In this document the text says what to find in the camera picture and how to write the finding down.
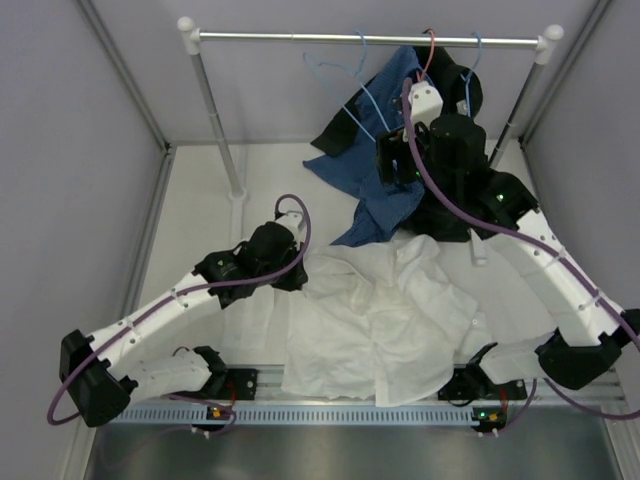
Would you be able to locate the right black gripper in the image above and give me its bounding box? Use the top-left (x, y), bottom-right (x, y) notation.
top-left (374, 118), bottom-right (459, 207)

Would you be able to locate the light blue hanger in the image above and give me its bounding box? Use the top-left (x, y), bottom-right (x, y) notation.
top-left (302, 30), bottom-right (391, 144)

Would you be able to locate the white shirt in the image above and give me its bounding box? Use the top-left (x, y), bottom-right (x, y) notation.
top-left (218, 235), bottom-right (479, 378)

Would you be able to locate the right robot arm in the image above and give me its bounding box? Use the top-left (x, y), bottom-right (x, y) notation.
top-left (375, 114), bottom-right (639, 397)

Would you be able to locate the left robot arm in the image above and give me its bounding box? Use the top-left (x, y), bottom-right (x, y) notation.
top-left (59, 211), bottom-right (308, 428)

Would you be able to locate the blue checked shirt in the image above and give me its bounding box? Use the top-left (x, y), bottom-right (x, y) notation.
top-left (303, 47), bottom-right (425, 247)

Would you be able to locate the black shirt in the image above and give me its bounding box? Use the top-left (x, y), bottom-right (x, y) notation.
top-left (309, 44), bottom-right (485, 245)

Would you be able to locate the blue hanger under black shirt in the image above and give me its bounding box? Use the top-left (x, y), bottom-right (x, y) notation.
top-left (460, 31), bottom-right (483, 118)

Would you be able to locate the metal clothes rack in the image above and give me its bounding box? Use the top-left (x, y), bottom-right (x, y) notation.
top-left (176, 15), bottom-right (565, 266)

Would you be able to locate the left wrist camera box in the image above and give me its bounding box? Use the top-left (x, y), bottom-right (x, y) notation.
top-left (275, 210), bottom-right (306, 241)

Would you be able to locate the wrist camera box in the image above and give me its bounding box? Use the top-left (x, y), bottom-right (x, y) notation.
top-left (275, 210), bottom-right (306, 241)
top-left (409, 81), bottom-right (444, 126)

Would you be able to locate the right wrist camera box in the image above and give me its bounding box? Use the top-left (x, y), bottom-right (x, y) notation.
top-left (409, 81), bottom-right (444, 126)

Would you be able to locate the pink wire hanger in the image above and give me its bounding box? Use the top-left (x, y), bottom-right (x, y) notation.
top-left (416, 28), bottom-right (436, 82)

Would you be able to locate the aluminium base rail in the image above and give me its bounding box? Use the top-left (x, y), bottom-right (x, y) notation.
top-left (119, 363), bottom-right (626, 404)

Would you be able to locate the perforated cable duct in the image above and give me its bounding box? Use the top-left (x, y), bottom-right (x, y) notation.
top-left (112, 403), bottom-right (485, 427)

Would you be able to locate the aluminium frame post left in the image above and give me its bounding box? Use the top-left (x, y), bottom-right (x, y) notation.
top-left (72, 0), bottom-right (174, 151)

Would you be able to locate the aluminium frame post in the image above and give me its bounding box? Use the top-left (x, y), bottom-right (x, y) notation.
top-left (518, 0), bottom-right (615, 150)
top-left (72, 0), bottom-right (174, 151)

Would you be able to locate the aluminium frame post right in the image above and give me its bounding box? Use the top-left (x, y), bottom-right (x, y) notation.
top-left (518, 0), bottom-right (615, 150)

